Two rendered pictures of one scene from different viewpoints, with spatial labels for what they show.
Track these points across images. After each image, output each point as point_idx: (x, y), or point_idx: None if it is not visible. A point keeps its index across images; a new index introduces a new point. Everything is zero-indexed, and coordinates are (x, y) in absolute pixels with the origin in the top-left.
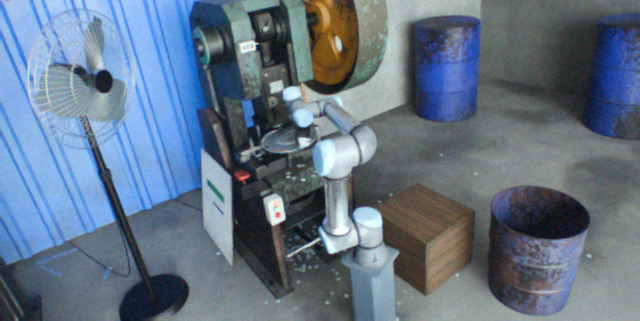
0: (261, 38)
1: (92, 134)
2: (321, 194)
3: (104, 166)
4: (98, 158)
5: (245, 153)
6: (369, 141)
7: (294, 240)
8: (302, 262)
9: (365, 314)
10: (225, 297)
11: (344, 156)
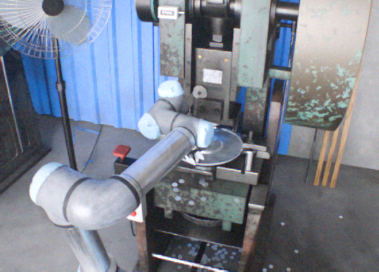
0: (208, 10)
1: (47, 47)
2: (245, 227)
3: (59, 78)
4: (56, 70)
5: None
6: (84, 207)
7: (209, 247)
8: (187, 271)
9: None
10: (109, 243)
11: (47, 200)
